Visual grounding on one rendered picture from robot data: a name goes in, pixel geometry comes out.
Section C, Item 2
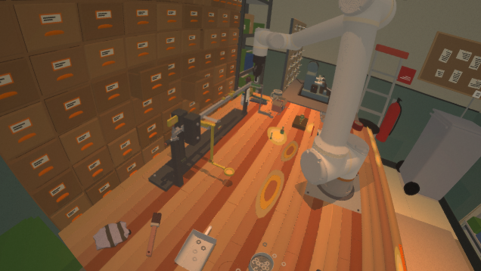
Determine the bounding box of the dark wooden weight block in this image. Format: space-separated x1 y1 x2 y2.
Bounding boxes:
291 114 309 132

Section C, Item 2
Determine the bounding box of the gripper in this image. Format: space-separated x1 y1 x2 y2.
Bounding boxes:
253 55 267 83

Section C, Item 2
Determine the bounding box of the silver scale beam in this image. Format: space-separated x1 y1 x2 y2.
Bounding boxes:
199 81 253 120

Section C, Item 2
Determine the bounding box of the brown side table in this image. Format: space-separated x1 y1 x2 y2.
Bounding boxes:
281 79 331 114

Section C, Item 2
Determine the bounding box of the green crate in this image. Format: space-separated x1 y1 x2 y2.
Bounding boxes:
465 215 481 236

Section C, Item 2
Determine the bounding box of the grey striped cloth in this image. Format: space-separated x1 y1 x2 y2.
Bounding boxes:
92 221 132 251

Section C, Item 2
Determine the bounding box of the green box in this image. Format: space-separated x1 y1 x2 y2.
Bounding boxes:
0 216 85 271

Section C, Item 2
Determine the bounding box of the yellow stirrup with cup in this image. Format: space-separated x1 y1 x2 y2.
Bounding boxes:
200 116 236 178

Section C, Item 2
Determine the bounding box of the black counting scale body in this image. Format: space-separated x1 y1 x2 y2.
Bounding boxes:
147 107 250 193

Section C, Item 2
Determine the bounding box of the grey bowl of washers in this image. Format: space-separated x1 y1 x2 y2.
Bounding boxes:
248 252 275 271

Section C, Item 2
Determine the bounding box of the grey metal scoop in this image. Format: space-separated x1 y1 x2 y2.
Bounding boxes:
174 225 218 271

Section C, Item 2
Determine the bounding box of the glass jar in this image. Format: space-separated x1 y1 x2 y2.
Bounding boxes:
270 89 288 114

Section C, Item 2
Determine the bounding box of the wooden handled brush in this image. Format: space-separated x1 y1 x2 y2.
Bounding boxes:
145 212 163 258

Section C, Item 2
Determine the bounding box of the grey base plate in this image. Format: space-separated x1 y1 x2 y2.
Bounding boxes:
303 179 364 214

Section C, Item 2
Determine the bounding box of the grey ladder with red top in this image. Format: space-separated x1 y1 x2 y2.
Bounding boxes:
358 43 410 127

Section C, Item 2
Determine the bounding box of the cork notice board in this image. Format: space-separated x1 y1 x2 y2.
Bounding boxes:
417 31 481 100

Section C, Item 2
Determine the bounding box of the silver arrest lever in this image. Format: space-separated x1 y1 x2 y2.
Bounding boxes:
168 126 186 144

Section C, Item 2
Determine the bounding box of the brown peg rack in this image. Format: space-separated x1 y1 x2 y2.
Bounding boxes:
281 17 308 92

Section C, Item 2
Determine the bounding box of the red wall sign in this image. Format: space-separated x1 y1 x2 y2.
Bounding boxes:
396 65 417 86

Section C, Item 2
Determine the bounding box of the red fire extinguisher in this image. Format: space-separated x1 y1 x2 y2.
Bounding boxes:
375 97 403 144

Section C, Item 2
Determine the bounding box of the blue machine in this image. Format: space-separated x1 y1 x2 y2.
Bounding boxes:
299 60 332 101

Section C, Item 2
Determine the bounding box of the grey wheeled bin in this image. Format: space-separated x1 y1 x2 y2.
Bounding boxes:
398 107 481 202

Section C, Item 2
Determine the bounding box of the brown drawer cabinet wall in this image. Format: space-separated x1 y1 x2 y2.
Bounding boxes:
0 0 244 231

